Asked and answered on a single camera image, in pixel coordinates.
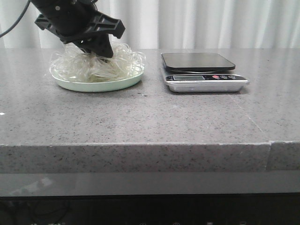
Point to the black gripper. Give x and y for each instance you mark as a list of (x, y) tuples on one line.
[(79, 22)]

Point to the white vermicelli noodle bundle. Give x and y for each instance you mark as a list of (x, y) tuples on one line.
[(78, 66)]

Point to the pale green round plate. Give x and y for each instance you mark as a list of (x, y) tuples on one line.
[(97, 86)]

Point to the white pleated curtain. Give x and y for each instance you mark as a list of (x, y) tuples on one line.
[(197, 24)]

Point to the silver black digital kitchen scale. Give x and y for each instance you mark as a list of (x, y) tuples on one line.
[(200, 72)]

